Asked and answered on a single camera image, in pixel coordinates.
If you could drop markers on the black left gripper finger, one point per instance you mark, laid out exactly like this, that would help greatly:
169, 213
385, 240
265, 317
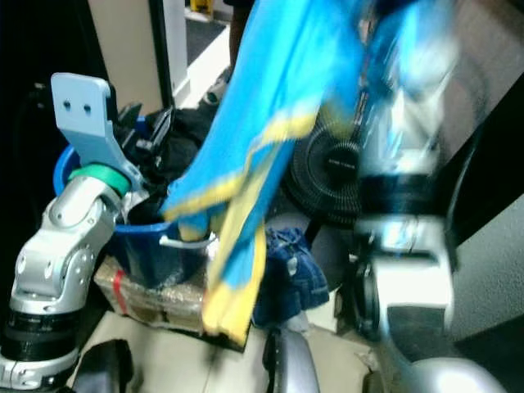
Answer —
160, 131

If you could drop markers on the blue and yellow garment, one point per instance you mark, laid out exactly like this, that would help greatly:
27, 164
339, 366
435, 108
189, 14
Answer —
295, 74

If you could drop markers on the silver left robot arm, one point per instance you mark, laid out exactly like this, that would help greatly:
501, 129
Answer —
57, 254

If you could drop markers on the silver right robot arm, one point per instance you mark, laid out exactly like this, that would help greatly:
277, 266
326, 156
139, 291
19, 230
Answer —
401, 246

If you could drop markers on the dark clothes pile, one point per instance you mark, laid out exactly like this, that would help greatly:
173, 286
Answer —
180, 155

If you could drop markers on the white sandal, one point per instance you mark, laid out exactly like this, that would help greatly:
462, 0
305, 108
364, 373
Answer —
217, 92

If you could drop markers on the white door panel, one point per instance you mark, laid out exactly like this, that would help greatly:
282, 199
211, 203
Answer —
123, 41

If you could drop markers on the blue plastic bucket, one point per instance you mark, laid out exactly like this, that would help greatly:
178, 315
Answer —
155, 254

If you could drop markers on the small yellow object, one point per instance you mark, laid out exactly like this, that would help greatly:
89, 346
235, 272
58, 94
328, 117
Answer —
201, 5

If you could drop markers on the clear plastic bag red tape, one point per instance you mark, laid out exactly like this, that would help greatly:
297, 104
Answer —
164, 307

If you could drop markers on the black floor fan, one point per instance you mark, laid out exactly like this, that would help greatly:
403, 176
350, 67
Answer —
332, 172

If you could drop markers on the blue denim garment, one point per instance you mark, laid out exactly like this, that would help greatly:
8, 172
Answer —
295, 278

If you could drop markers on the grey right robot leg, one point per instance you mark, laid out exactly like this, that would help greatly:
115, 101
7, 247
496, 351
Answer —
291, 368

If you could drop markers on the pale blue left wrist camera mount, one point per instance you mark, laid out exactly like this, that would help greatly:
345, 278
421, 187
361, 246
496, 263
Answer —
86, 115

